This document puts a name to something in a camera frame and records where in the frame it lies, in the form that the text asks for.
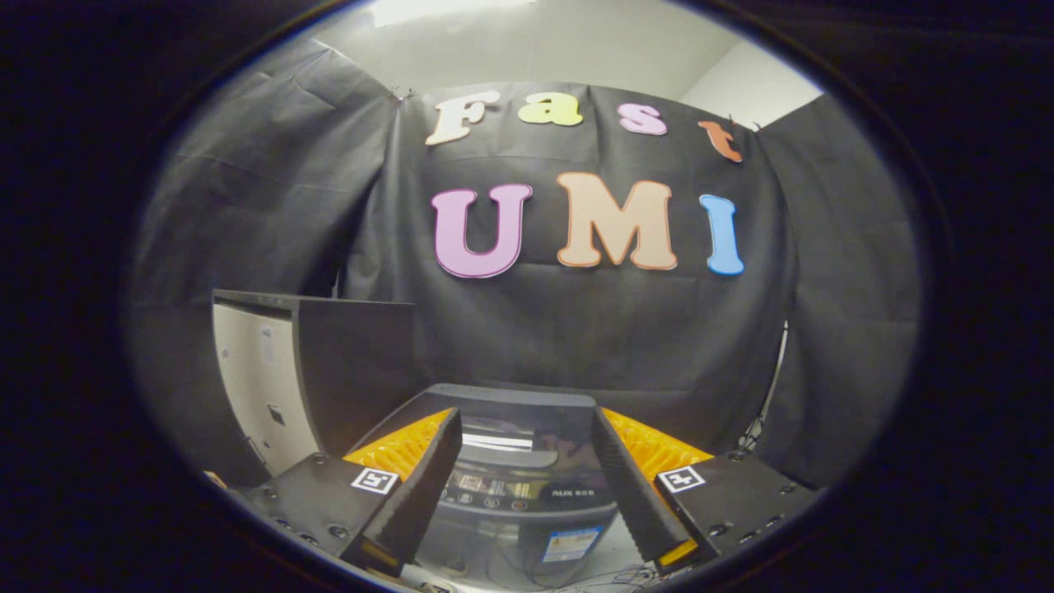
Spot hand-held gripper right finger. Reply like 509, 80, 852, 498
590, 405, 824, 576

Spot beige cabinet with dark sides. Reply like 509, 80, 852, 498
212, 288, 417, 487

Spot grey washing machine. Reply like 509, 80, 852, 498
354, 383, 624, 587

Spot black backdrop cloth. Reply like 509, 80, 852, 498
128, 37, 921, 488

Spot loose floor cables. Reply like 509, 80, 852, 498
494, 544, 660, 592

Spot black tripod stand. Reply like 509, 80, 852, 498
733, 321, 790, 458

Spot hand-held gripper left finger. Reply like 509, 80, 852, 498
239, 406, 464, 577

